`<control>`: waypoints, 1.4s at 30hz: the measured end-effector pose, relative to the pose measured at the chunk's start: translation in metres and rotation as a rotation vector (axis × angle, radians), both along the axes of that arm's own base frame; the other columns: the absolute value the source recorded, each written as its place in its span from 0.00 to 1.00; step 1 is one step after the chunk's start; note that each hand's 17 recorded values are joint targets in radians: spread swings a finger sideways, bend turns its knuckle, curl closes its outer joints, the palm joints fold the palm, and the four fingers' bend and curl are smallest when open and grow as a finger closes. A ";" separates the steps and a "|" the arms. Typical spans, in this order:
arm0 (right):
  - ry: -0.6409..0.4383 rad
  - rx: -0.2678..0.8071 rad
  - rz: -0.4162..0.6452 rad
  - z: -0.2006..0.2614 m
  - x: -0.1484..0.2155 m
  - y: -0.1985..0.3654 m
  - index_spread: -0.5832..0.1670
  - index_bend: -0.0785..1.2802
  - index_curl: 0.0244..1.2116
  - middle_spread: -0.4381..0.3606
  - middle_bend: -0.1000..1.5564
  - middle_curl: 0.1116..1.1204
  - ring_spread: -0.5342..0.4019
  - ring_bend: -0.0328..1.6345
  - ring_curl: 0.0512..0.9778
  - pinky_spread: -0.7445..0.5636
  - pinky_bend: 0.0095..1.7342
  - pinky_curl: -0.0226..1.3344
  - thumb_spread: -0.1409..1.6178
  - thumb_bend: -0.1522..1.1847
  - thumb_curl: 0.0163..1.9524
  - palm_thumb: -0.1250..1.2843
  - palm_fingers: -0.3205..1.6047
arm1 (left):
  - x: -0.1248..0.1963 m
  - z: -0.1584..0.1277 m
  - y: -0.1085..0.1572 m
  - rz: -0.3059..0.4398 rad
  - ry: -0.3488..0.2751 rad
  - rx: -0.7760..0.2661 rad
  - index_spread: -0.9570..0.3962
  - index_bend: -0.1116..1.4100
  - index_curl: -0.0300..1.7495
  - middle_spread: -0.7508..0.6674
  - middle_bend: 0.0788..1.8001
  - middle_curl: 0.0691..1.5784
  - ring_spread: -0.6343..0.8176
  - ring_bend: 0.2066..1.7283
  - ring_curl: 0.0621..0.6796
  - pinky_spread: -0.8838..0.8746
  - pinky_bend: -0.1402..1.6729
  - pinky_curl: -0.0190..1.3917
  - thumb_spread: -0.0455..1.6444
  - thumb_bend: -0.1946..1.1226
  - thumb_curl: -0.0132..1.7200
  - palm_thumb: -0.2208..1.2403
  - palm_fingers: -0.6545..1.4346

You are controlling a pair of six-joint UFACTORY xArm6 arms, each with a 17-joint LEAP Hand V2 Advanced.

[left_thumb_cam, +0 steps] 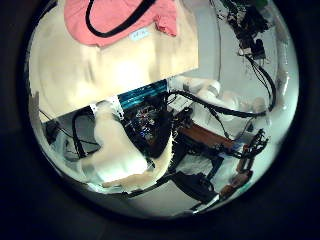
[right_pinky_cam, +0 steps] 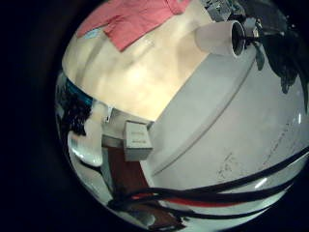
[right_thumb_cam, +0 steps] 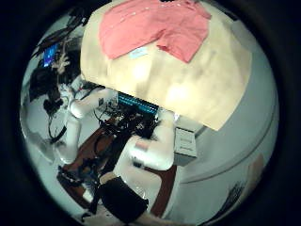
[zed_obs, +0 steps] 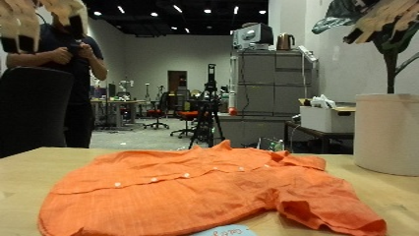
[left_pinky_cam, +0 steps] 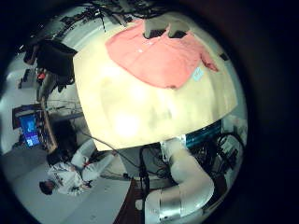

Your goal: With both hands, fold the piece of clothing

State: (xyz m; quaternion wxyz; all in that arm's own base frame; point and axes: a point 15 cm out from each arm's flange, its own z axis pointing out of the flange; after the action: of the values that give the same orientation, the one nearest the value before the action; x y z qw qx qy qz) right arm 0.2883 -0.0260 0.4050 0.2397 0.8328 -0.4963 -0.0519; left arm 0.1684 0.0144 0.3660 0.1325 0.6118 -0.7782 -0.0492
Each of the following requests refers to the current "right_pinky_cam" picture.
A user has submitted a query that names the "orange garment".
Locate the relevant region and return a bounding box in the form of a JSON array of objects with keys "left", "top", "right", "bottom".
[{"left": 75, "top": 0, "right": 194, "bottom": 52}]

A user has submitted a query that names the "small white cardboard box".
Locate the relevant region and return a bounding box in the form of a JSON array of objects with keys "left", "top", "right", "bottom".
[{"left": 124, "top": 120, "right": 154, "bottom": 162}]

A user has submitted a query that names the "thick black cable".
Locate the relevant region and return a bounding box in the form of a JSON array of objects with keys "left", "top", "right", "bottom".
[
  {"left": 109, "top": 146, "right": 309, "bottom": 211},
  {"left": 128, "top": 180, "right": 295, "bottom": 201}
]

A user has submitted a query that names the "red cable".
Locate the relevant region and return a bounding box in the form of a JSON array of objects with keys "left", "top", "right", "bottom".
[{"left": 131, "top": 192, "right": 249, "bottom": 209}]

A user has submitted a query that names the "thin black cable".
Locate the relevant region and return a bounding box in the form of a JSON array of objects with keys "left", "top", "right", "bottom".
[{"left": 154, "top": 202, "right": 268, "bottom": 220}]

